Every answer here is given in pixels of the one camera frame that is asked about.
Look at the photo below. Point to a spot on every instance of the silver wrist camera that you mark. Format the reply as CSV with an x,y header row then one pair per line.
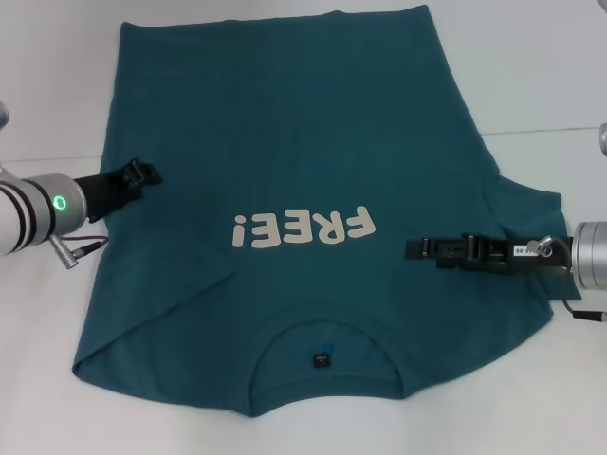
x,y
3,114
603,140

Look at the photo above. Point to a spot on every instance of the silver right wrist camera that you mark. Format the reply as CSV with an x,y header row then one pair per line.
x,y
603,140

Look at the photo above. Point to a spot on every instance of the teal t-shirt with FREE print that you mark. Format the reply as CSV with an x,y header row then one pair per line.
x,y
284,118

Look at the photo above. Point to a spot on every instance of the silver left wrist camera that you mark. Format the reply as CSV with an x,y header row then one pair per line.
x,y
3,114

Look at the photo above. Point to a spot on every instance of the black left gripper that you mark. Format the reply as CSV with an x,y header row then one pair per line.
x,y
106,194

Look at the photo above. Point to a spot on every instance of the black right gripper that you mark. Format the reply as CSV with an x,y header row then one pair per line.
x,y
498,256

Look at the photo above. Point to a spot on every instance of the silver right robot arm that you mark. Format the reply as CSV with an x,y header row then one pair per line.
x,y
590,256

